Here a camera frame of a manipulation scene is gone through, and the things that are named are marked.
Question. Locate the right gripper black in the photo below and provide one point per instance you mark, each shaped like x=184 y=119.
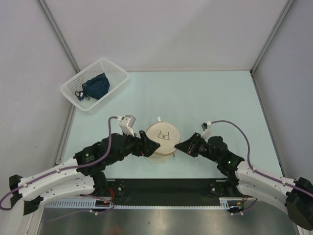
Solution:
x=190 y=145

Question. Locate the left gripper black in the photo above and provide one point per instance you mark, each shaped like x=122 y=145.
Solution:
x=150 y=146

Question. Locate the beige mesh laundry bag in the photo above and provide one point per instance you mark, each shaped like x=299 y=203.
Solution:
x=167 y=135

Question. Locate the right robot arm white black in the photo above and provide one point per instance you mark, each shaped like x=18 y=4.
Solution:
x=293 y=197

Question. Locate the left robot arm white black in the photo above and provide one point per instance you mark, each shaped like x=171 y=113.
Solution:
x=81 y=174

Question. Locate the dark blue bra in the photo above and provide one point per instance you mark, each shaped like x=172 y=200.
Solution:
x=96 y=88

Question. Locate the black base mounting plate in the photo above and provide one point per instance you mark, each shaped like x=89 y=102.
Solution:
x=169 y=192

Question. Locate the white plastic perforated basket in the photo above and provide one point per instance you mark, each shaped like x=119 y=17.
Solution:
x=117 y=76

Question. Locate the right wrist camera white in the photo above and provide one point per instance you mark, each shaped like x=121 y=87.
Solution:
x=207 y=133

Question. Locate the white slotted cable duct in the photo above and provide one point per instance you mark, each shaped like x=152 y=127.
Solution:
x=88 y=203

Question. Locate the right aluminium frame post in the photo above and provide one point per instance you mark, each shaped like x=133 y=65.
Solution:
x=270 y=39

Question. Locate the aluminium frame post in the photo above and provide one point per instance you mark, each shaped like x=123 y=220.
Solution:
x=43 y=6
x=270 y=39

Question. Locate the left aluminium frame post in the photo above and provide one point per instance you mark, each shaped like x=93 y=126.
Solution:
x=43 y=6

